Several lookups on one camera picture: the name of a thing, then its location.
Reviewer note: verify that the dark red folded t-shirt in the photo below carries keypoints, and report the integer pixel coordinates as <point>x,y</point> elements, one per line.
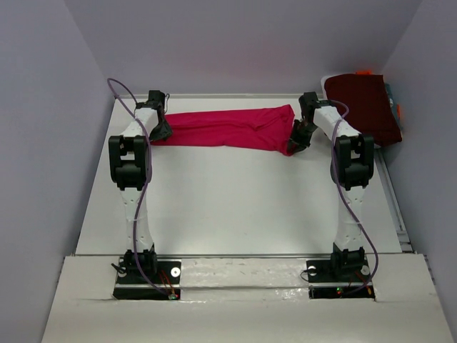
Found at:
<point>360,107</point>

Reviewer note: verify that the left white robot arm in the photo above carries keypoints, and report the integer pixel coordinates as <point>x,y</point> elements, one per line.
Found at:
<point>130,162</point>

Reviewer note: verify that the pink t-shirt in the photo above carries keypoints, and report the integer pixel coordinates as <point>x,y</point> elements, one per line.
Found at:
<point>265,129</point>

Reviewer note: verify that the teal orange item beside stack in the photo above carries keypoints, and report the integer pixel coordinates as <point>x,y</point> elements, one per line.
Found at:
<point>395,107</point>

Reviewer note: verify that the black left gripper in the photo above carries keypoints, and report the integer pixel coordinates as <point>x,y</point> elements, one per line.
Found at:
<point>164,133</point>

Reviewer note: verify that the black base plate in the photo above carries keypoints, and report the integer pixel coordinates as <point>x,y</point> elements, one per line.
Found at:
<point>322,284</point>
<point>132,285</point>

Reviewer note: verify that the orange object behind stack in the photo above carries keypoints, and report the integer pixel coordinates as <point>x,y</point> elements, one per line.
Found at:
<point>364,72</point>

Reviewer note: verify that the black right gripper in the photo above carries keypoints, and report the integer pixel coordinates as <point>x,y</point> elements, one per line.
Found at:
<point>301,143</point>

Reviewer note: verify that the metal rail right side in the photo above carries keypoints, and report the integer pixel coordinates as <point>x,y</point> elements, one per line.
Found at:
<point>401,231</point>

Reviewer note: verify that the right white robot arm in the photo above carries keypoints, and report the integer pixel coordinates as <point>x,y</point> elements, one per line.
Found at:
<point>352,167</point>

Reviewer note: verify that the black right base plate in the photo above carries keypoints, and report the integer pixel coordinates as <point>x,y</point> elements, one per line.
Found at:
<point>322,284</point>

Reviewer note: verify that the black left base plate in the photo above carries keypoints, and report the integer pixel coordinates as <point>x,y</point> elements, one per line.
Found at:
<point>132,285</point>

